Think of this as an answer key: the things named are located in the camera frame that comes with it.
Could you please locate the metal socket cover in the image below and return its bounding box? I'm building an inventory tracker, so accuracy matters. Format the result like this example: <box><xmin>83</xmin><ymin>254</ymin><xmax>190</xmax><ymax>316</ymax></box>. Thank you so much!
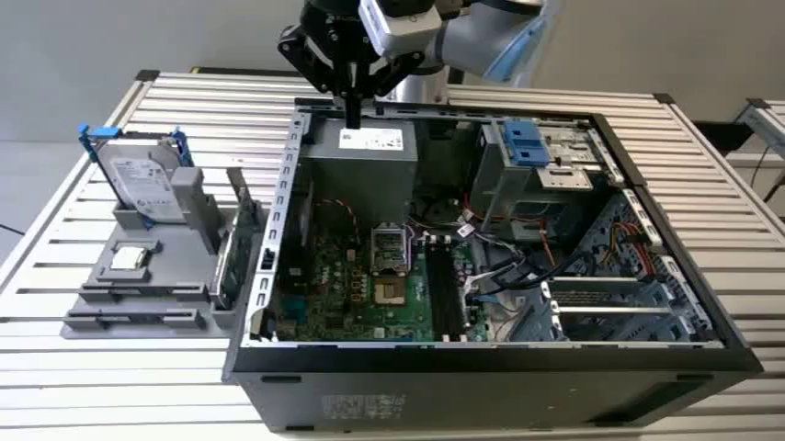
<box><xmin>370</xmin><ymin>222</ymin><xmax>410</xmax><ymax>276</ymax></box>

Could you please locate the CPU socket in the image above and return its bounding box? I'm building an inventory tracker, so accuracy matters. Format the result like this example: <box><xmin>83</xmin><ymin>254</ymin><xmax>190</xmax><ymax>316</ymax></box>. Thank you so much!
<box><xmin>373</xmin><ymin>274</ymin><xmax>410</xmax><ymax>307</ymax></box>

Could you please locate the red yellow wire bundle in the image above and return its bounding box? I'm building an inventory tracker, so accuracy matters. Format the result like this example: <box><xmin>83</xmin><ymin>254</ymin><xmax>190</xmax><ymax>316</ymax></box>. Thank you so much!
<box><xmin>604</xmin><ymin>221</ymin><xmax>659</xmax><ymax>279</ymax></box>

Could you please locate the black PC case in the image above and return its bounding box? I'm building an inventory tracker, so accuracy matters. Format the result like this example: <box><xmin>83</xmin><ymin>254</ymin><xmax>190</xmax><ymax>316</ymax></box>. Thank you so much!
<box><xmin>219</xmin><ymin>96</ymin><xmax>765</xmax><ymax>433</ymax></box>

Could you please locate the RAM stick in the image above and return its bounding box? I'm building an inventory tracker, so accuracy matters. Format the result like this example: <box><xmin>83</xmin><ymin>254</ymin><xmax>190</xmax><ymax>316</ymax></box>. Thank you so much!
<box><xmin>71</xmin><ymin>311</ymin><xmax>199</xmax><ymax>322</ymax></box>
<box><xmin>84</xmin><ymin>284</ymin><xmax>207</xmax><ymax>295</ymax></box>

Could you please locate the twisted orange black wire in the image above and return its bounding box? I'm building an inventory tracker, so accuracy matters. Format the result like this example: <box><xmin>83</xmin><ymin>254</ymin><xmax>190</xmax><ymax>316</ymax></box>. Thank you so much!
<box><xmin>315</xmin><ymin>198</ymin><xmax>365</xmax><ymax>244</ymax></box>

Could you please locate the green motherboard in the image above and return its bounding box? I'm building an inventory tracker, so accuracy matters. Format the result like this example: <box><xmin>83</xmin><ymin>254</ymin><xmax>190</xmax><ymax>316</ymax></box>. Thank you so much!
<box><xmin>275</xmin><ymin>197</ymin><xmax>492</xmax><ymax>344</ymax></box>

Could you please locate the metal disk bay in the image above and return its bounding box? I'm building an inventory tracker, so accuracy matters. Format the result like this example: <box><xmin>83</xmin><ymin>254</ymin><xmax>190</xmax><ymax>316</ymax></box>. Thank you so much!
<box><xmin>542</xmin><ymin>275</ymin><xmax>707</xmax><ymax>344</ymax></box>

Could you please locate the grey power supply unit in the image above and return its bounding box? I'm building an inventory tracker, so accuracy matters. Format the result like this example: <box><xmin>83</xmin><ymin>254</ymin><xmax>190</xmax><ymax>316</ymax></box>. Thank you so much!
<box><xmin>299</xmin><ymin>117</ymin><xmax>420</xmax><ymax>231</ymax></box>

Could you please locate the blue plastic drive latch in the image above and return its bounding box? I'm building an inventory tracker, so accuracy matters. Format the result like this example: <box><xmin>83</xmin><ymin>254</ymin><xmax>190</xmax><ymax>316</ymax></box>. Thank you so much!
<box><xmin>501</xmin><ymin>119</ymin><xmax>549</xmax><ymax>167</ymax></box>

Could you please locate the black cable bundle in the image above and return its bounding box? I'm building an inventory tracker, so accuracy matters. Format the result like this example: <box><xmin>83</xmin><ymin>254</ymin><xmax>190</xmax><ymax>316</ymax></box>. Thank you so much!
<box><xmin>481</xmin><ymin>250</ymin><xmax>594</xmax><ymax>295</ymax></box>

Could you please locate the grey parts rack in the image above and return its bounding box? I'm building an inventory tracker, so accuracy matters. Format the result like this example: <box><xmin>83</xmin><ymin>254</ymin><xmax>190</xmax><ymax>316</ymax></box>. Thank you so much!
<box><xmin>59</xmin><ymin>167</ymin><xmax>271</xmax><ymax>340</ymax></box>

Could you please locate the silver CPU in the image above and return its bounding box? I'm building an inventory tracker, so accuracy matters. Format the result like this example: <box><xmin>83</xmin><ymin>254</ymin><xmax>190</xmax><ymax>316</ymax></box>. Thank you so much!
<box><xmin>108</xmin><ymin>246</ymin><xmax>153</xmax><ymax>270</ymax></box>

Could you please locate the black box behind table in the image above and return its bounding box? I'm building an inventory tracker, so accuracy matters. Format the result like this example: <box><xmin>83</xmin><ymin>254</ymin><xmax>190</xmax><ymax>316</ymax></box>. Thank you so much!
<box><xmin>692</xmin><ymin>119</ymin><xmax>755</xmax><ymax>153</ymax></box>

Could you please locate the light grey wrist camera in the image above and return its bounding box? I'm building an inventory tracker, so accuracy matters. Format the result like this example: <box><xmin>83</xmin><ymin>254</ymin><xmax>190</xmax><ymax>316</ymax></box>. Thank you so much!
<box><xmin>358</xmin><ymin>0</ymin><xmax>444</xmax><ymax>56</ymax></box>

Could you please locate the thin orange wire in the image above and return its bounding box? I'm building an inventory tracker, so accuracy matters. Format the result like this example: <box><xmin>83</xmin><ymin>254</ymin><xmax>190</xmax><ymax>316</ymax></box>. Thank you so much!
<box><xmin>537</xmin><ymin>220</ymin><xmax>558</xmax><ymax>268</ymax></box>

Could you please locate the green graphics card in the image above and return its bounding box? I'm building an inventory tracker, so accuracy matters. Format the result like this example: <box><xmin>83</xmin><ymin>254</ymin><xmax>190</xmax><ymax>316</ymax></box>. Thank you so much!
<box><xmin>211</xmin><ymin>167</ymin><xmax>265</xmax><ymax>309</ymax></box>

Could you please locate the aluminium frame table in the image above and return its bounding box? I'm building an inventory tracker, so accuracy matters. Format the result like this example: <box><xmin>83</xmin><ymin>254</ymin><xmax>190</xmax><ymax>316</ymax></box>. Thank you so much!
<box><xmin>732</xmin><ymin>97</ymin><xmax>785</xmax><ymax>160</ymax></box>

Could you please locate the hard disk in blue carrier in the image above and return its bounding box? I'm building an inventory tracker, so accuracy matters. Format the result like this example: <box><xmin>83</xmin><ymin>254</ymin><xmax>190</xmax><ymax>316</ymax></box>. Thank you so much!
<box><xmin>78</xmin><ymin>121</ymin><xmax>197</xmax><ymax>229</ymax></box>

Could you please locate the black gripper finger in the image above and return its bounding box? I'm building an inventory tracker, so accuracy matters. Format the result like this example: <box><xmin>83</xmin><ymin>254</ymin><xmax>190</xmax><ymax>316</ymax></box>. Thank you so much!
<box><xmin>277</xmin><ymin>26</ymin><xmax>355</xmax><ymax>130</ymax></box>
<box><xmin>354</xmin><ymin>51</ymin><xmax>428</xmax><ymax>130</ymax></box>

